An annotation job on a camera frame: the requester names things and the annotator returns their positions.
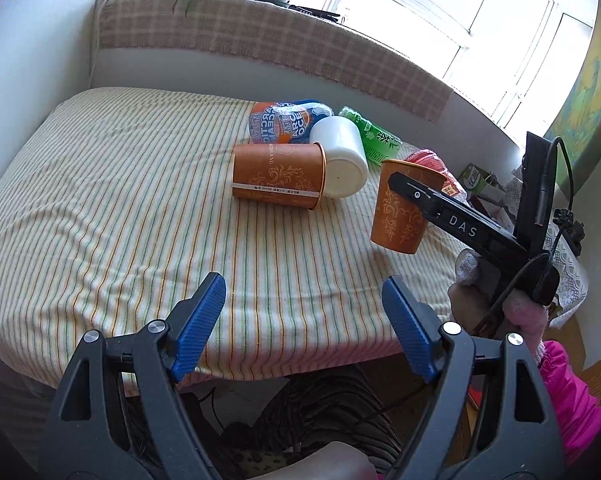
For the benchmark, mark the person's striped pants leg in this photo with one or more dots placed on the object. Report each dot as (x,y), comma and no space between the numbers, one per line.
(320,405)

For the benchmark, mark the person's left forearm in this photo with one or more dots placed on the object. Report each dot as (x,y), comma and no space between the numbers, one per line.
(325,462)

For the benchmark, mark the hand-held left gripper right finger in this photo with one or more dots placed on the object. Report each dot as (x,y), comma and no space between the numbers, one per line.
(405,327)

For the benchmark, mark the green plastic bottle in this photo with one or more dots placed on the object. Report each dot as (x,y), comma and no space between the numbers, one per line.
(378,140)

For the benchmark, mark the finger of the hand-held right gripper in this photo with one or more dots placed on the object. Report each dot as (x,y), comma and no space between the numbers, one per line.
(460,222)

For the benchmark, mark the large orange patterned paper cup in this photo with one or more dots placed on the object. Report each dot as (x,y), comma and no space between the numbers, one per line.
(275,175)

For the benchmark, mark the small orange patterned paper cup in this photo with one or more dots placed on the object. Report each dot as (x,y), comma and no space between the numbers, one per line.
(395,225)

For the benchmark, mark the red snack packet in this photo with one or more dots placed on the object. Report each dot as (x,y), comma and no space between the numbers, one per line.
(430,160)

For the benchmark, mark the white plastic cup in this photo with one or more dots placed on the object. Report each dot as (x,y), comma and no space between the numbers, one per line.
(343,155)

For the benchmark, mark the striped tablecloth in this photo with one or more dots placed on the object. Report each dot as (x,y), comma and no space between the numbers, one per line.
(130,210)

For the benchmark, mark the black remote control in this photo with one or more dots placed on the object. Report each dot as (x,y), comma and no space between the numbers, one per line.
(315,12)

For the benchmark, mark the white window frame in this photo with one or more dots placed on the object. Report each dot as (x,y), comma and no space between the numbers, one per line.
(500,50)

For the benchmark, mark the yellow green wall poster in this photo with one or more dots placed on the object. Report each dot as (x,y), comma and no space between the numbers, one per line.
(590,100)

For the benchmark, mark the person's right forearm pink sleeve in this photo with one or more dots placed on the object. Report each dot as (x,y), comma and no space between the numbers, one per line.
(570,390)

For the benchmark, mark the person's right hand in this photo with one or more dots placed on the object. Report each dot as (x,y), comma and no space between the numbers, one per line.
(468,305)

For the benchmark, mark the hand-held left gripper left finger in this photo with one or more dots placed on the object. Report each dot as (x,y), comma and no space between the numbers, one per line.
(203,317)

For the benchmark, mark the green white carton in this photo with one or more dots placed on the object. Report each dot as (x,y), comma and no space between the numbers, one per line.
(478,180)

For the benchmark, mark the checkered sill cloth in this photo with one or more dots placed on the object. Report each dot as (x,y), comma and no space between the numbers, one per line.
(230,35)

